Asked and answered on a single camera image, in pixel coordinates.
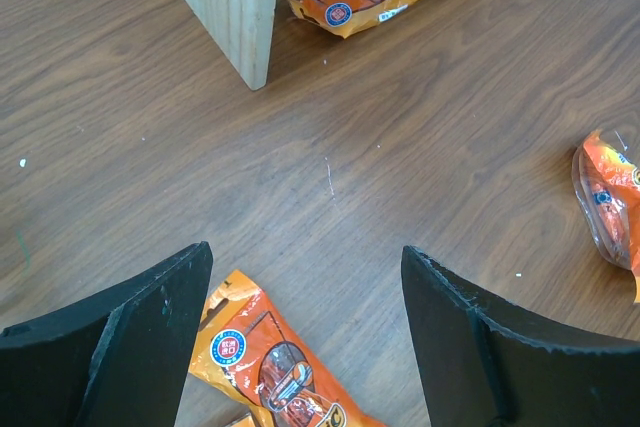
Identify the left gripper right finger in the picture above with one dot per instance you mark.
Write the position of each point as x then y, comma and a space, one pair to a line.
484, 361

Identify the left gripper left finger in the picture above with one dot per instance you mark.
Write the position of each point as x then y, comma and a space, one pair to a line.
116, 358

